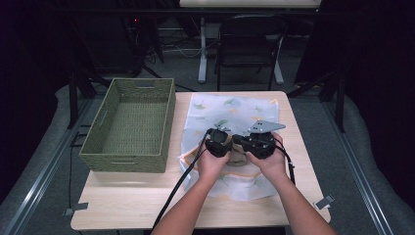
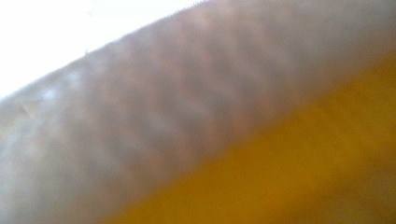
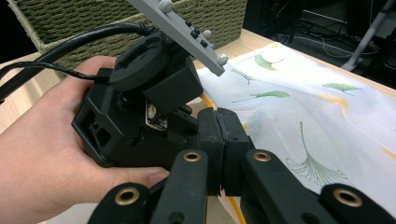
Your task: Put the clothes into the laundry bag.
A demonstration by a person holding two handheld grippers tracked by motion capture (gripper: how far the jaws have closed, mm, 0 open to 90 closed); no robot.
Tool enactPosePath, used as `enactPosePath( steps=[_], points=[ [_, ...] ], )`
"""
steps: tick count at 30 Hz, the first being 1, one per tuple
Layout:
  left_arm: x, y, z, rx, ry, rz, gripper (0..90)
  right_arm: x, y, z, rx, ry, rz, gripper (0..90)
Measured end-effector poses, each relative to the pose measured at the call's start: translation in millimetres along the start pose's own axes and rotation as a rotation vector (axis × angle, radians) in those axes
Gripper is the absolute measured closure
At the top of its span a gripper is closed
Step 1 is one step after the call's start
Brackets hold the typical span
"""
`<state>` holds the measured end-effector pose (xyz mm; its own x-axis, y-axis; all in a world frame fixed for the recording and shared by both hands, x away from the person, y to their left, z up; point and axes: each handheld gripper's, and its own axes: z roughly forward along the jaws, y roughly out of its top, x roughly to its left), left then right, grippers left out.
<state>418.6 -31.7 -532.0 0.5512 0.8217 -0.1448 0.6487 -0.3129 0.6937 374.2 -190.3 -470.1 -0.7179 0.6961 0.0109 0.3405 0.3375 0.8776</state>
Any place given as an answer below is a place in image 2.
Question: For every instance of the white leaf print laundry bag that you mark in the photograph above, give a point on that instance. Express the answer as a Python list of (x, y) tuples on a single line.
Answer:
[(280, 155)]

